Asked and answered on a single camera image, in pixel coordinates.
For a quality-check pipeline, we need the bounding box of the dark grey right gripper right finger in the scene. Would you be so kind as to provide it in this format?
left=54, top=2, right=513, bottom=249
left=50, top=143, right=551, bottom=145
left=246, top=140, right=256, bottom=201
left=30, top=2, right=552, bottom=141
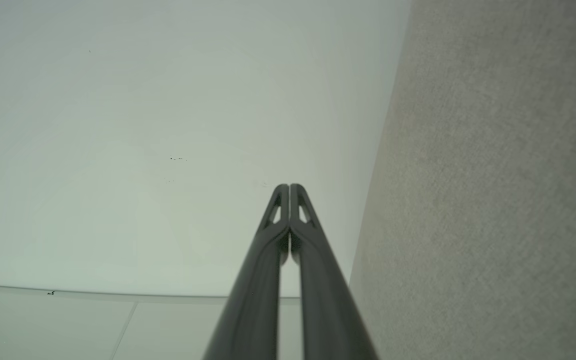
left=290, top=183, right=380, bottom=360

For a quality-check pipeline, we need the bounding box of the grey fabric sofa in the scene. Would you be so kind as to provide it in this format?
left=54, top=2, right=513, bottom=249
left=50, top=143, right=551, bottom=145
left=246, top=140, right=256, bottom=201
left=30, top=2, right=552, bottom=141
left=349, top=0, right=576, bottom=360

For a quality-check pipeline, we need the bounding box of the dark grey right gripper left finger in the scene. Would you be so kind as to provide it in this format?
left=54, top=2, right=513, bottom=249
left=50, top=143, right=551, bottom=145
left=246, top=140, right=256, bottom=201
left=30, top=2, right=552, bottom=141
left=202, top=183, right=290, bottom=360

